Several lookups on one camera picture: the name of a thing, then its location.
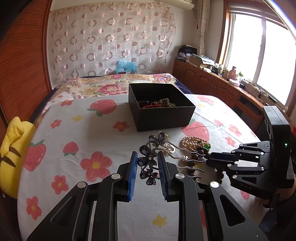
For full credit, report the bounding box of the yellow plush toy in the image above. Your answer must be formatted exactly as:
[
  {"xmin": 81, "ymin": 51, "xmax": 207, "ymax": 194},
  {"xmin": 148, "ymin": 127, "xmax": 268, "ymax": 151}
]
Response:
[{"xmin": 1, "ymin": 116, "xmax": 36, "ymax": 199}]

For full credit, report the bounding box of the stack of books and papers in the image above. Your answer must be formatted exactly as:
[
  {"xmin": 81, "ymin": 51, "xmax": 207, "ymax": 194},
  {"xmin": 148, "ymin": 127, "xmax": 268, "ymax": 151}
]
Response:
[{"xmin": 176, "ymin": 45, "xmax": 215, "ymax": 68}]

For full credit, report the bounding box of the blue plastic bag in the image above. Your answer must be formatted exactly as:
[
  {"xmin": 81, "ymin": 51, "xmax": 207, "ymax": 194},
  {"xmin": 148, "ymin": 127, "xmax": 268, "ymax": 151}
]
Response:
[{"xmin": 115, "ymin": 60, "xmax": 137, "ymax": 74}]

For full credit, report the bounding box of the pink circle pattern curtain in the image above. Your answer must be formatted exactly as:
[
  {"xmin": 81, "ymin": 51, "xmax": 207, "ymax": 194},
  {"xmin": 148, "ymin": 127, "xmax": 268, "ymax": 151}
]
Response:
[{"xmin": 47, "ymin": 3, "xmax": 176, "ymax": 85}]

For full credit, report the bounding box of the pink bottle on sill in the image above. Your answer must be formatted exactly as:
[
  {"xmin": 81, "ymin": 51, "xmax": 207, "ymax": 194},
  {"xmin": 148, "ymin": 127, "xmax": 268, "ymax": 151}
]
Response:
[{"xmin": 227, "ymin": 66, "xmax": 237, "ymax": 80}]

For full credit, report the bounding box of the window with wooden frame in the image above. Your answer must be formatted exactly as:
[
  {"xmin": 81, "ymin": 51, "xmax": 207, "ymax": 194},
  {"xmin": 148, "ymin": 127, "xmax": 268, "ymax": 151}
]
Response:
[{"xmin": 217, "ymin": 1, "xmax": 295, "ymax": 116}]

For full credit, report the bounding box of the floral bed quilt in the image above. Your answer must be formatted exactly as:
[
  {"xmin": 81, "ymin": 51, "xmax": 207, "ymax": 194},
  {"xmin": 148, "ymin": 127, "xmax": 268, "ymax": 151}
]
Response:
[{"xmin": 50, "ymin": 73, "xmax": 191, "ymax": 103}]

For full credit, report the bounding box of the white wall air conditioner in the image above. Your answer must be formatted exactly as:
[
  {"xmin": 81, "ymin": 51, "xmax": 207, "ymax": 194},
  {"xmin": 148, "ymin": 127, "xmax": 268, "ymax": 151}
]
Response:
[{"xmin": 149, "ymin": 0, "xmax": 194, "ymax": 11}]

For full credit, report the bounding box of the red cord necklace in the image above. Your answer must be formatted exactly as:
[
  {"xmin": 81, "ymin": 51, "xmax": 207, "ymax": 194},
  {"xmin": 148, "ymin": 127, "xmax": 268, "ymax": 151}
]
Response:
[{"xmin": 141, "ymin": 102, "xmax": 163, "ymax": 110}]

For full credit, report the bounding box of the strawberry flower print cloth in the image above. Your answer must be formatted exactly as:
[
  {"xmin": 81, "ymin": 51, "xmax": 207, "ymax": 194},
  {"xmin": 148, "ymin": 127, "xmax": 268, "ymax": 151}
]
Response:
[{"xmin": 17, "ymin": 93, "xmax": 273, "ymax": 241}]

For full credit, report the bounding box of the brown wooden bead bracelet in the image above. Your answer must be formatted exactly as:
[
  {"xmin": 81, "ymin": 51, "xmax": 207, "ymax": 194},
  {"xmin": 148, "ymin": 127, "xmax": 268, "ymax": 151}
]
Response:
[{"xmin": 182, "ymin": 148, "xmax": 225, "ymax": 185}]

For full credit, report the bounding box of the dark green bead bracelet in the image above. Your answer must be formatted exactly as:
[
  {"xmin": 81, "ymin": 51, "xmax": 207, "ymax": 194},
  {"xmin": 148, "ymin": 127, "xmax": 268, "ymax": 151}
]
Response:
[{"xmin": 151, "ymin": 98, "xmax": 176, "ymax": 108}]

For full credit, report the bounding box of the side window curtain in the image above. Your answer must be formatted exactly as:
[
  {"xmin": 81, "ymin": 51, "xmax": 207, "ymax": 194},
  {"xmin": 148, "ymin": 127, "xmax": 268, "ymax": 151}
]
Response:
[{"xmin": 196, "ymin": 0, "xmax": 210, "ymax": 55}]

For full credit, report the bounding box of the purple flower hair comb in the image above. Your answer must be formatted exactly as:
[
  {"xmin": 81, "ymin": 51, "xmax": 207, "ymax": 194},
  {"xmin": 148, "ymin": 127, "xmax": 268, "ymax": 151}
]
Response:
[{"xmin": 137, "ymin": 131, "xmax": 209, "ymax": 186}]

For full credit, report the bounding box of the black square jewelry box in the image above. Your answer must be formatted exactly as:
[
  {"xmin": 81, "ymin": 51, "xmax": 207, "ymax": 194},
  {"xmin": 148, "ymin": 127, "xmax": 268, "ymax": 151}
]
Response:
[{"xmin": 128, "ymin": 83, "xmax": 196, "ymax": 132}]

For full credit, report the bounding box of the white pearl necklace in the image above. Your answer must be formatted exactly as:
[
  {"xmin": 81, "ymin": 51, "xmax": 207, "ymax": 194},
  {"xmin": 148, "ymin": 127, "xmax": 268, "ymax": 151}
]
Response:
[{"xmin": 179, "ymin": 136, "xmax": 210, "ymax": 153}]

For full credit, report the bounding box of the wooden side cabinet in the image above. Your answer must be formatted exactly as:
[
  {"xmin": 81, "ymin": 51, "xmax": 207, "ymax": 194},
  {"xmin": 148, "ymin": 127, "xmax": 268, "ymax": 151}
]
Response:
[{"xmin": 173, "ymin": 60, "xmax": 266, "ymax": 133}]

